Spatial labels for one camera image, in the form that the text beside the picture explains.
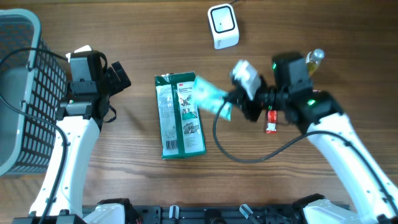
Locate red toothpaste tube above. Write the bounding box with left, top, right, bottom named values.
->
left=266, top=110, right=277, bottom=134

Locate white barcode scanner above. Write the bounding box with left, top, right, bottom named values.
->
left=207, top=3, right=239, bottom=50

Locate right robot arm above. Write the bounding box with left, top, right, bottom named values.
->
left=225, top=52, right=397, bottom=223

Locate green 3M package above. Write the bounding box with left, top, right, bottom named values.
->
left=155, top=72, right=206, bottom=159

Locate grey plastic shopping basket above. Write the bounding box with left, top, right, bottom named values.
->
left=1, top=9, right=67, bottom=175

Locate yellow oil bottle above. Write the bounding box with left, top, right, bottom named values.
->
left=305, top=49, right=325, bottom=76

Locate teal toothbrush pack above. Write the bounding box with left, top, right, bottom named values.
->
left=192, top=76, right=233, bottom=121

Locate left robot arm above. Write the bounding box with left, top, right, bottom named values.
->
left=13, top=50, right=131, bottom=223

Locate left camera cable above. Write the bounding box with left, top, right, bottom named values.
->
left=0, top=47, right=70, bottom=224

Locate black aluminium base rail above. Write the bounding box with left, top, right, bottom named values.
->
left=125, top=204, right=307, bottom=224

